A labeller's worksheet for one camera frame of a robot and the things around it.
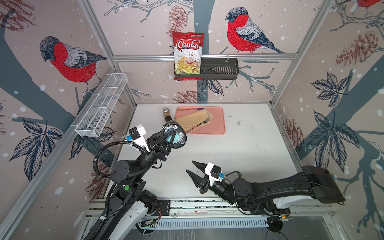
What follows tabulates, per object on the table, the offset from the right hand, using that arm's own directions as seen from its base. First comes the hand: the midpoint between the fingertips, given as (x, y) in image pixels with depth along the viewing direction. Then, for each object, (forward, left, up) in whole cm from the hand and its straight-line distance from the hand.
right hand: (191, 165), depth 57 cm
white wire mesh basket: (+29, +51, +1) cm, 59 cm away
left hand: (+7, +5, +14) cm, 17 cm away
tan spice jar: (+46, +22, -21) cm, 55 cm away
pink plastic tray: (+42, -14, -30) cm, 54 cm away
